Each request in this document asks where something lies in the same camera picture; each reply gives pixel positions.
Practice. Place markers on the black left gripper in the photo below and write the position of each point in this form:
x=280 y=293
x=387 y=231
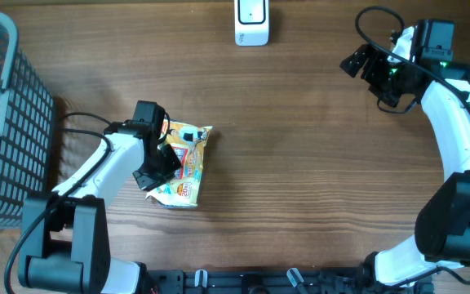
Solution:
x=147 y=183

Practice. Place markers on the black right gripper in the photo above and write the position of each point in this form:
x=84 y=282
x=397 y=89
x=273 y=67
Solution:
x=370 y=73

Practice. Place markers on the yellow wet wipes pack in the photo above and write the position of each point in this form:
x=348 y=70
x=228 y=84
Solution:
x=189 y=143

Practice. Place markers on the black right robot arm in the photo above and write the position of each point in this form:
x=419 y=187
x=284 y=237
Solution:
x=420 y=63

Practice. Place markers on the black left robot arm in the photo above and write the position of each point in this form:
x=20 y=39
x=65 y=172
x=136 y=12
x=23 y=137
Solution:
x=64 y=242

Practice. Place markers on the white barcode scanner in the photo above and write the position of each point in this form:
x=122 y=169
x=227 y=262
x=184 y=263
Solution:
x=251 y=22

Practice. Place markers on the grey plastic shopping basket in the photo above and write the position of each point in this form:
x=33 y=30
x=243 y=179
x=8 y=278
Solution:
x=27 y=122

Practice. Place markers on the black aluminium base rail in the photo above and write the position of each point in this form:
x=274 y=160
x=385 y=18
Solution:
x=322 y=281

